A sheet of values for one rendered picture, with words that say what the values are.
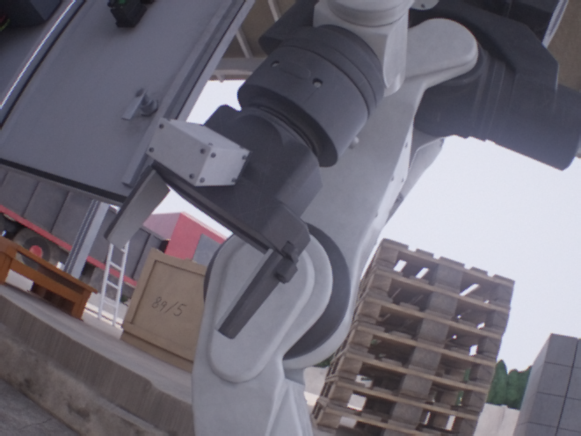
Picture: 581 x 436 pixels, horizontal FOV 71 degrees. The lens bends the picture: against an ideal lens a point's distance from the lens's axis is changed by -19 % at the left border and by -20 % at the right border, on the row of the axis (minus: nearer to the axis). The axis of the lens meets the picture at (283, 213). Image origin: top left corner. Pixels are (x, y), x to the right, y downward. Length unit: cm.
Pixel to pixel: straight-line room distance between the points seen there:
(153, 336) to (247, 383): 322
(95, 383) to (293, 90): 169
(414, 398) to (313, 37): 216
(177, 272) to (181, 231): 666
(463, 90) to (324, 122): 31
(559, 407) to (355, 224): 262
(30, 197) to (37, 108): 835
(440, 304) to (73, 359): 172
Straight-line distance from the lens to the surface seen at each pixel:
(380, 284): 239
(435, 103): 61
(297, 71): 32
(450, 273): 249
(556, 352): 305
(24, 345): 219
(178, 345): 352
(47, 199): 926
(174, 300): 364
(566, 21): 589
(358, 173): 52
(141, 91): 67
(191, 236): 1046
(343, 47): 34
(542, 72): 64
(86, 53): 88
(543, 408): 301
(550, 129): 62
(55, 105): 83
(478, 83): 60
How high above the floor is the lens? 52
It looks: 19 degrees up
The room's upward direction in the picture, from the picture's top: 21 degrees clockwise
